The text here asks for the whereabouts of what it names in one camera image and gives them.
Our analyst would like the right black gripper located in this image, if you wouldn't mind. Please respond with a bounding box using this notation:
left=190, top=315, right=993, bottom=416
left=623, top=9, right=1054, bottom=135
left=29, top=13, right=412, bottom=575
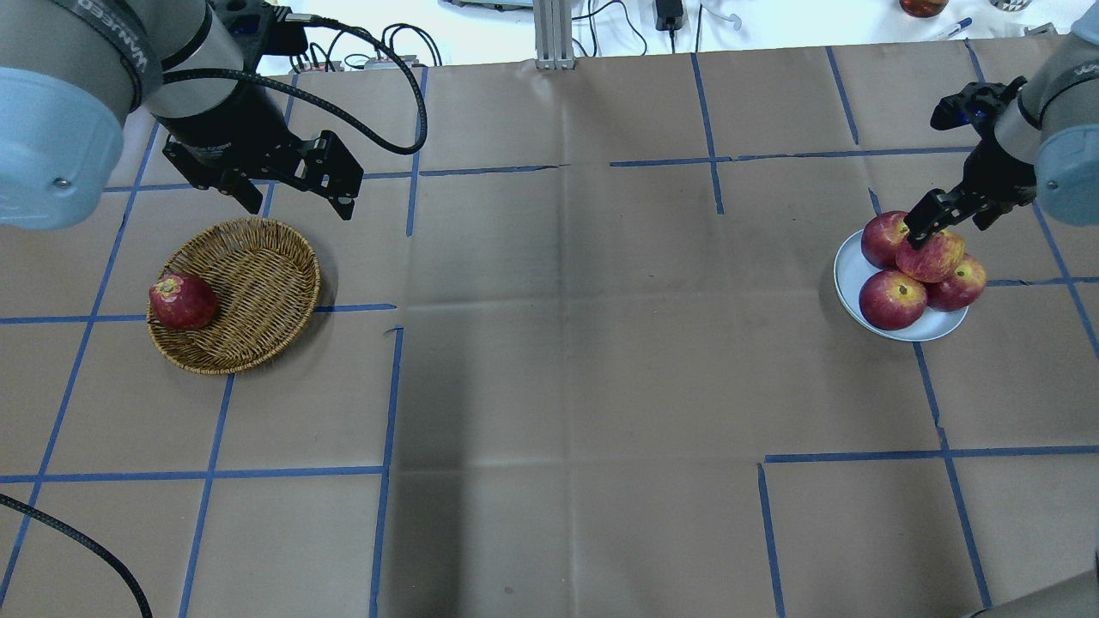
left=904, top=76, right=1036, bottom=251

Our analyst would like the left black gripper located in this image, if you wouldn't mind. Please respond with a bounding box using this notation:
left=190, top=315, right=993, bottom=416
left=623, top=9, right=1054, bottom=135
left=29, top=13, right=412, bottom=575
left=160, top=103, right=364, bottom=221

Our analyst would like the red yellow apple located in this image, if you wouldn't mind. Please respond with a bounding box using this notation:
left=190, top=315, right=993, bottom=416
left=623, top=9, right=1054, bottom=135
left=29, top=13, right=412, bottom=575
left=896, top=231, right=967, bottom=284

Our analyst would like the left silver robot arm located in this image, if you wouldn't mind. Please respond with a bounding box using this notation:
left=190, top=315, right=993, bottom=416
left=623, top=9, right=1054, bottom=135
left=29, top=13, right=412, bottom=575
left=1, top=1, right=362, bottom=231

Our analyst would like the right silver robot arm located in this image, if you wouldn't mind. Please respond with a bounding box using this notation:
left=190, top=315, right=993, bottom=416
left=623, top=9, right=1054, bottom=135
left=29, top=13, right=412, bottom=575
left=225, top=9, right=1096, bottom=246

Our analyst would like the red apple on plate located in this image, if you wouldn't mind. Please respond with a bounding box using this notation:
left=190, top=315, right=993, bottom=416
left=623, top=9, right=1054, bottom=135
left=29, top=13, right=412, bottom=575
left=861, top=210, right=909, bottom=271
left=926, top=253, right=988, bottom=312
left=857, top=271, right=929, bottom=331

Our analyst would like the woven wicker basket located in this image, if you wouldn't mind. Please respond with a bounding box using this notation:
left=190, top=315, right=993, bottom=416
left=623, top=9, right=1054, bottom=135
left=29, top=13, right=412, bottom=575
left=146, top=216, right=322, bottom=375

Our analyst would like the white plate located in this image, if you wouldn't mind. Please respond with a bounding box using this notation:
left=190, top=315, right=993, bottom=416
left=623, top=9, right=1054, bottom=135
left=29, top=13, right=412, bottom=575
left=833, top=229, right=970, bottom=342

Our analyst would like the dark red apple in basket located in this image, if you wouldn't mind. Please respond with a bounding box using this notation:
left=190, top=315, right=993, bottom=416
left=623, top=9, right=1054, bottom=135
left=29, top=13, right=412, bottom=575
left=149, top=273, right=220, bottom=331

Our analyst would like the black power adapter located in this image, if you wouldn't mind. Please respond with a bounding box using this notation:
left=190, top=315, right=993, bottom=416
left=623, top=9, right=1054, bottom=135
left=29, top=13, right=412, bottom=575
left=654, top=0, right=684, bottom=33

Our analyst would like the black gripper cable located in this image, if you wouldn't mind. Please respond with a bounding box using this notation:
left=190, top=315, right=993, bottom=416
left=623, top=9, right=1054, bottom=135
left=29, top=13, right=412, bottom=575
left=160, top=19, right=428, bottom=157

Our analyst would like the aluminium frame post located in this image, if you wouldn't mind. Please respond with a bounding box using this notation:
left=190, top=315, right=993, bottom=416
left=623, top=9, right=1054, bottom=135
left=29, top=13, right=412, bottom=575
left=532, top=0, right=576, bottom=71

